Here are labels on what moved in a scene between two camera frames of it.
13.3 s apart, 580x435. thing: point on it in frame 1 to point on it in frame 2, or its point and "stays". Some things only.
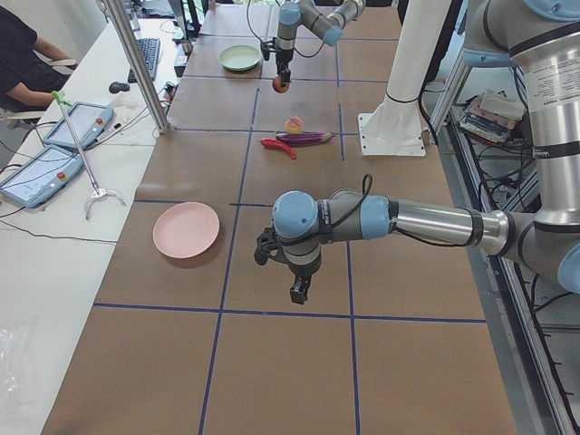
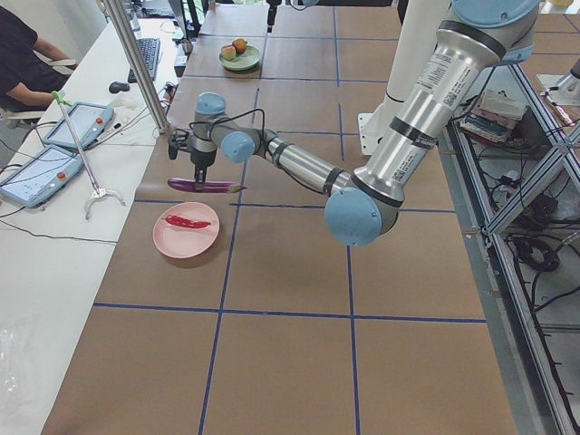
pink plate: (186, 230) stays
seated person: (26, 80) stays
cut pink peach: (294, 125) to (228, 52)
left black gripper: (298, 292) to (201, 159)
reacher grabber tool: (99, 191) stays
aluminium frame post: (130, 41) stays
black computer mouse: (118, 86) stays
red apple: (280, 86) to (240, 45)
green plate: (239, 57) stays
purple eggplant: (308, 139) to (188, 184)
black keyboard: (149, 50) stays
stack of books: (490, 116) stays
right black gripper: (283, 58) to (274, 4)
